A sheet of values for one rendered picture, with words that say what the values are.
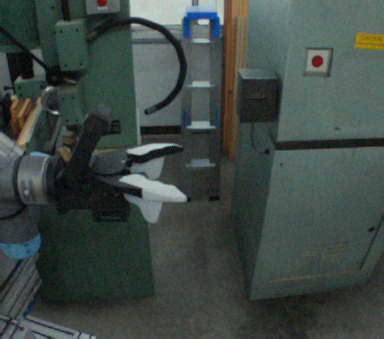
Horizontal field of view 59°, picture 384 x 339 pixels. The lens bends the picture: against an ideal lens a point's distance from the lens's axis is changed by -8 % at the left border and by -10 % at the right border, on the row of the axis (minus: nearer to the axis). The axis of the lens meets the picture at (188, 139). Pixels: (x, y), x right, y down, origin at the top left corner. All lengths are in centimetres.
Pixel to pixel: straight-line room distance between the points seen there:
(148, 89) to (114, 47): 162
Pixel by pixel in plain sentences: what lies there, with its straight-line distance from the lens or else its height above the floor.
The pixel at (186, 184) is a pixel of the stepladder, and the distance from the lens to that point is 230.
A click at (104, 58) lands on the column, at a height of 115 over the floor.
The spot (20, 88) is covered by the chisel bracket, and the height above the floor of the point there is 105.
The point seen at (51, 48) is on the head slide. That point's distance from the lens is 131.
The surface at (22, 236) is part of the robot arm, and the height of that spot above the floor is 112.
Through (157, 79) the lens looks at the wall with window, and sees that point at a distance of 281.
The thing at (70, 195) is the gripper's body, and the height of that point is 120.
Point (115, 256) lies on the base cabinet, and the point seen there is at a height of 32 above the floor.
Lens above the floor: 154
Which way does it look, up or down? 31 degrees down
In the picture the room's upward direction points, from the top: straight up
